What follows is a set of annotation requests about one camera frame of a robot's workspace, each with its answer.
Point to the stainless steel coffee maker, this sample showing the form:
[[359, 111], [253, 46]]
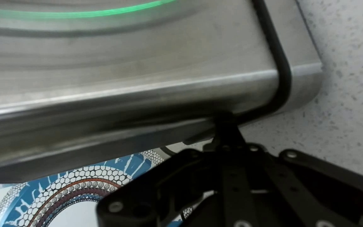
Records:
[[126, 83]]

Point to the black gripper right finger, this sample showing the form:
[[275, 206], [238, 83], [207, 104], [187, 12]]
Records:
[[315, 184]]

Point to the blue patterned white plate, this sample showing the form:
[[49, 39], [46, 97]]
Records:
[[63, 193]]

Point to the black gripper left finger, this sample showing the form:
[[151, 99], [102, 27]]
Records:
[[232, 180]]

